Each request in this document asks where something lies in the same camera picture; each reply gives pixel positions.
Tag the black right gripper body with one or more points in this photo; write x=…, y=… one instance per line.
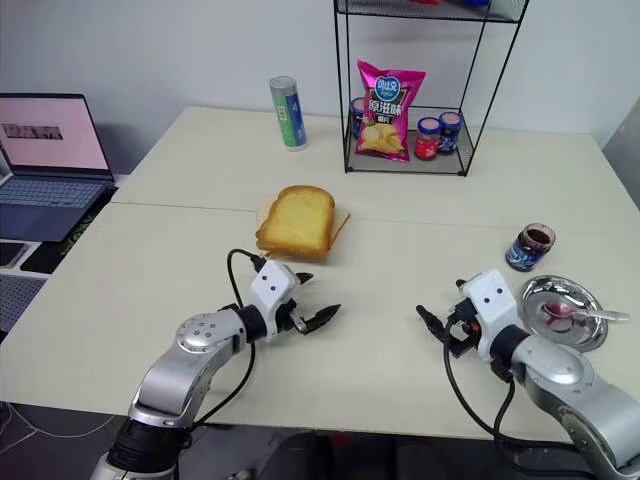
x=464, y=322

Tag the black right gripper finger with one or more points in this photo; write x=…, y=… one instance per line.
x=462, y=352
x=430, y=322

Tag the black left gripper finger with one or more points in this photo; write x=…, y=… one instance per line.
x=304, y=278
x=322, y=316

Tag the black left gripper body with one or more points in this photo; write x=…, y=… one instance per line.
x=289, y=314

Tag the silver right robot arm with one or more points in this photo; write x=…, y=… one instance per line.
x=560, y=372

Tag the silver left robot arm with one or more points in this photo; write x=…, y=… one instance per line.
x=200, y=352

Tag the golden toasted bread slice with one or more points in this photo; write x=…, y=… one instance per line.
x=297, y=217

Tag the pale bread slice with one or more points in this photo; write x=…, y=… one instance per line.
x=340, y=225

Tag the open blue-label jam jar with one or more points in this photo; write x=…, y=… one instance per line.
x=530, y=250

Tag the steel spoon with jam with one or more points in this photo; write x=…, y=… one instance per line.
x=595, y=315

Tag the closed blue-label jam jar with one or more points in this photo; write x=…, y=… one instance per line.
x=450, y=132
x=358, y=117

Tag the red lid jar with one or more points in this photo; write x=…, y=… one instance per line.
x=428, y=140

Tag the round steel plate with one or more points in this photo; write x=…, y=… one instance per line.
x=575, y=292

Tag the green and blue cylinder can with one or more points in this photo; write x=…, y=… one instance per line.
x=290, y=115

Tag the pink potato chips bag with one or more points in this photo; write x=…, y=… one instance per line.
x=387, y=115

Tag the grey panel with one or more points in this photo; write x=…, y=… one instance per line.
x=622, y=165

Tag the black desk mat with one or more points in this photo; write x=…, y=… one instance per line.
x=75, y=240

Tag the white perforated board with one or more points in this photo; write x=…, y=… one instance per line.
x=17, y=300

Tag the open grey laptop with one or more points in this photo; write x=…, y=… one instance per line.
x=50, y=165

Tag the red item on shelf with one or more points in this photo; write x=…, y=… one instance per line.
x=425, y=1

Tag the blue item on shelf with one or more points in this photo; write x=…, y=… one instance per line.
x=474, y=2

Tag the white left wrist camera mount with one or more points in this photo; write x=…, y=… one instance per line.
x=272, y=287

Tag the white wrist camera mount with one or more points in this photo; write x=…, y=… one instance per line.
x=272, y=287
x=495, y=305

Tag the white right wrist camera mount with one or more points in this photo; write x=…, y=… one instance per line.
x=495, y=305

